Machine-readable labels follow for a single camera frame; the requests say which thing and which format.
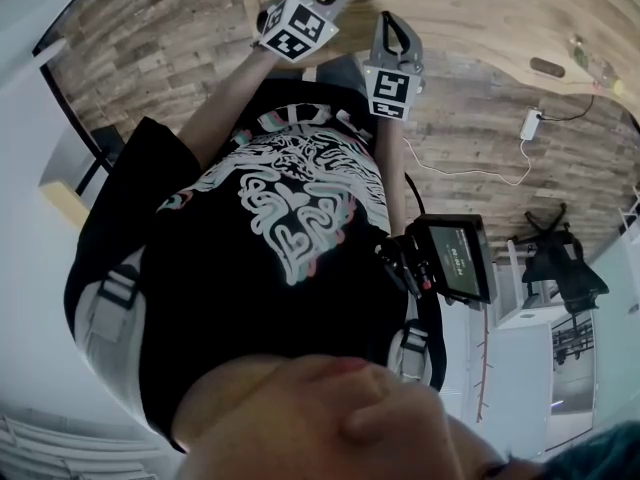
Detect thick black device cable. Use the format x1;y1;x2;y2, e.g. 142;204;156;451
403;170;427;219

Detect red hook rail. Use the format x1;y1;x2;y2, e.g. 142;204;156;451
474;312;497;423

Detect black monitor mount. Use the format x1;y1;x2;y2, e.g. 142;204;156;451
374;235;436;299

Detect grey trousers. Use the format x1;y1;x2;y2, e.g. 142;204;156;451
302;52;366;94

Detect yellow board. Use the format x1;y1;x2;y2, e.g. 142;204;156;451
38;180;92;230

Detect white slatted rack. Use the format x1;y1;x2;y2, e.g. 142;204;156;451
0;412;171;480

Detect white power strip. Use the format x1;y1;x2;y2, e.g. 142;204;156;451
519;107;544;142

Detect white harness vest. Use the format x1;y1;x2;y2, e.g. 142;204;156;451
74;245;434;419

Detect black wire rack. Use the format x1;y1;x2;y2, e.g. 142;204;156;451
552;315;596;365

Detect person's right forearm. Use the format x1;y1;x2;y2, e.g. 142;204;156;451
375;115;407;234

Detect clear glass bottle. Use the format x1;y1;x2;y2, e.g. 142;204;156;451
569;34;594;69

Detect black monitor screen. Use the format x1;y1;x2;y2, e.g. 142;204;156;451
412;213;500;310

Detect person's left forearm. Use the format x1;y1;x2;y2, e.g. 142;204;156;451
177;47;274;169

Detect wooden table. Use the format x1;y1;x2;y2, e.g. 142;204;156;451
233;0;640;100

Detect person's face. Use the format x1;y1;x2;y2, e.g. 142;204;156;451
172;355;506;480

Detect black office chair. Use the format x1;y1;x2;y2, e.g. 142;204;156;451
522;201;611;315

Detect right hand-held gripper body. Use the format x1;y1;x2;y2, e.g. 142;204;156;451
361;52;427;122

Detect black printed T-shirt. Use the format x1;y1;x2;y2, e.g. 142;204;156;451
63;77;447;453

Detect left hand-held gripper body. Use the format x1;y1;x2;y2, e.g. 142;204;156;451
256;0;341;64

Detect thin white cable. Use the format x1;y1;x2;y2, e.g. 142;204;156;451
402;137;534;187

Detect white wire stool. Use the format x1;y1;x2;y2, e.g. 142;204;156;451
617;185;640;237

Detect thin black power cable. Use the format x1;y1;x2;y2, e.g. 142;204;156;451
541;94;596;122

